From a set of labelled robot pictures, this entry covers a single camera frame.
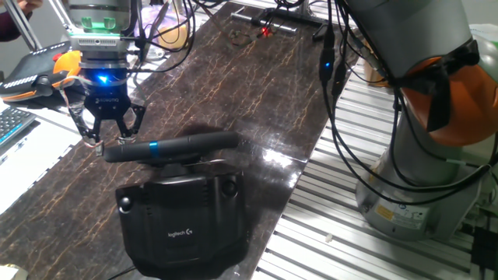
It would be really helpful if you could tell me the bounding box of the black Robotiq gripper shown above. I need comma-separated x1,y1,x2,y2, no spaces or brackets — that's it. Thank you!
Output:
66,68,147,157

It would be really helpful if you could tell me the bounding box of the black racing steering wheel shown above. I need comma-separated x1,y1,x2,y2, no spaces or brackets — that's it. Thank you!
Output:
103,131,240,169

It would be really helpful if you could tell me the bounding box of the dark red sleeve forearm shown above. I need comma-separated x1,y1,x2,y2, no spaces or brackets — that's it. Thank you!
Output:
0,10,33,43

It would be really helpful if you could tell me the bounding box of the black Logitech wheel base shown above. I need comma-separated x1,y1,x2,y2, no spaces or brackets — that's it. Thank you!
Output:
115,163,250,280

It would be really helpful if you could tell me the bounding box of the bystander bare hand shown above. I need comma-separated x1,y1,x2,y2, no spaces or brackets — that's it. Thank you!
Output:
17,0,44,12

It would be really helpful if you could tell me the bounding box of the black computer keyboard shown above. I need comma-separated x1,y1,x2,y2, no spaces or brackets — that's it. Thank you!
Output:
0,107,38,149

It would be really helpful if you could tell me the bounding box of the orange black teach pendant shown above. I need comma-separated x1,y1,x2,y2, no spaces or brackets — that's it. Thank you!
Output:
0,40,85,103

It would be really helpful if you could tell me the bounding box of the purple plastic bag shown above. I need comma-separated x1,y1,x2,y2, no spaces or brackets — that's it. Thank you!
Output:
134,3,184,40

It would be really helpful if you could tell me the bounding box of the dark marble pattern mat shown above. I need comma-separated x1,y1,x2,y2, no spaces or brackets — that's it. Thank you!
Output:
0,2,361,280

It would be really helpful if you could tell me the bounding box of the small red LED board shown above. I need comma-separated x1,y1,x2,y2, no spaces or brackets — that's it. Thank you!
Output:
227,25,273,46

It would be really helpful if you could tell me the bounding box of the black silver bar clamp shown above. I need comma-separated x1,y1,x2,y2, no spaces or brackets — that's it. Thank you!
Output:
231,5,336,42

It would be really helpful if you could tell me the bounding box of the black plug box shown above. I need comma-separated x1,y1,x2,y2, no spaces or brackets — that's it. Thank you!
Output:
471,226,498,273

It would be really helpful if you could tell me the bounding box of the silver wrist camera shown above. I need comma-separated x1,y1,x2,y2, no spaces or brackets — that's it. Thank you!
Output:
69,33,132,54

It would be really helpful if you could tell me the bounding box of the green printed camera mount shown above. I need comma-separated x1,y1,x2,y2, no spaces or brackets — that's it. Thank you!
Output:
68,15,132,39

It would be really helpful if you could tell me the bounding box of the thin black wheel base cable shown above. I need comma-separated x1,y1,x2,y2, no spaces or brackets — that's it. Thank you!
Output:
107,265,137,280

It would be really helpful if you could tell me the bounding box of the aluminium frame post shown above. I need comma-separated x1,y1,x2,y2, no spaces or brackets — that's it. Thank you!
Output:
2,0,43,51
48,0,75,34

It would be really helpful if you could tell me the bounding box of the black inline cable adapter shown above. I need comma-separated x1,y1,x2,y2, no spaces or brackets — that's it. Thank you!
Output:
319,37,336,85

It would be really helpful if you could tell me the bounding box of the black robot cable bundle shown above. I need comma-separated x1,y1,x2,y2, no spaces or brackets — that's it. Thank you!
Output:
128,0,498,207

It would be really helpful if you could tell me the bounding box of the black cloth strap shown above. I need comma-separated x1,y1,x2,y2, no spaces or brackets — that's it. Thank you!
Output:
388,38,482,133

